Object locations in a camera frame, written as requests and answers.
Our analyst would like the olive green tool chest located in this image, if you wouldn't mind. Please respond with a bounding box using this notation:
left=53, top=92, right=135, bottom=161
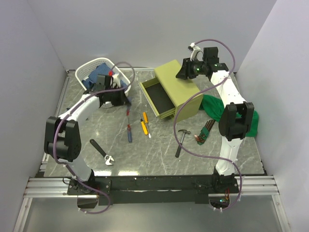
left=139, top=60, right=203, bottom=122

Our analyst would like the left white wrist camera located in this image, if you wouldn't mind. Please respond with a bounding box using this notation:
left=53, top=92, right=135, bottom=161
left=110, top=73, right=121, bottom=88

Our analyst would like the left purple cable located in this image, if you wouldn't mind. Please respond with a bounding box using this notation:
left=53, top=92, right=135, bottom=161
left=53, top=62, right=136, bottom=215

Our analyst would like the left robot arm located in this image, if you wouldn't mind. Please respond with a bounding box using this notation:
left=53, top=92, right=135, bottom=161
left=44, top=73, right=131, bottom=194

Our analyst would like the hex key set green holder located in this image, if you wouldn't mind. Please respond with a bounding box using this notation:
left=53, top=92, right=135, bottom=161
left=194, top=119, right=215, bottom=145

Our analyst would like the white plastic basket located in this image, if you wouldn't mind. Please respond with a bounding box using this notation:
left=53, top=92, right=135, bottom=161
left=75, top=57, right=132, bottom=109

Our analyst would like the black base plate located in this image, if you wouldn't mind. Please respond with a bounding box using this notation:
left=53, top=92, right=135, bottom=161
left=67, top=175, right=240, bottom=205

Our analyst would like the aluminium frame rail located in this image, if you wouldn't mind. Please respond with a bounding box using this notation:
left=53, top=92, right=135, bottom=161
left=13, top=69, right=75, bottom=232

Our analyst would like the red blue screwdriver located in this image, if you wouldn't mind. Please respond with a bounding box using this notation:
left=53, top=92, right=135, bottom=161
left=127, top=124, right=132, bottom=143

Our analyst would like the blue cloth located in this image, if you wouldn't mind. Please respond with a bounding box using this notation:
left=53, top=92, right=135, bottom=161
left=75, top=59, right=130, bottom=90

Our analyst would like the orange yellow screwdriver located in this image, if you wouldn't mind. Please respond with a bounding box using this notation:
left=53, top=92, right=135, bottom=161
left=143, top=112, right=151, bottom=138

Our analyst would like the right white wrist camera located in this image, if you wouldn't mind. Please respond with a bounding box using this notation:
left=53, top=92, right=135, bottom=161
left=188, top=43, right=202, bottom=61

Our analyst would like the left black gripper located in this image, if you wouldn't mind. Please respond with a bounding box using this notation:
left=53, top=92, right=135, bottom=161
left=106, top=85, right=131, bottom=107

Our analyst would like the small black yellow screwdriver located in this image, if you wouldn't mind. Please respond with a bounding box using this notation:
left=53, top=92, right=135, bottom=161
left=140, top=115, right=148, bottom=135

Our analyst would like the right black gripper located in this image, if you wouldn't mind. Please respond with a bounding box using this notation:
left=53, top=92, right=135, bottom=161
left=176, top=58, right=207, bottom=81

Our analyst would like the green cloth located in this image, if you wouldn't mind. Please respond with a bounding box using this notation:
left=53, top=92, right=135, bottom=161
left=199, top=95, right=259, bottom=137

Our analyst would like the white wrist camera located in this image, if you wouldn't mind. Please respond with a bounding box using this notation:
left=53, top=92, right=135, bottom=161
left=188, top=43, right=202, bottom=61
left=110, top=73, right=121, bottom=88

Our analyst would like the black adjustable wrench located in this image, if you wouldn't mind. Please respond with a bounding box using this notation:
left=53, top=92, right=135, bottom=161
left=90, top=139, right=115, bottom=166

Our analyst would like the black handled hammer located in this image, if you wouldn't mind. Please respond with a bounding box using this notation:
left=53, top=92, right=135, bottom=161
left=175, top=129, right=191, bottom=158

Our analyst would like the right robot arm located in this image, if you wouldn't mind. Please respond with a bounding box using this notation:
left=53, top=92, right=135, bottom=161
left=176, top=43, right=254, bottom=193

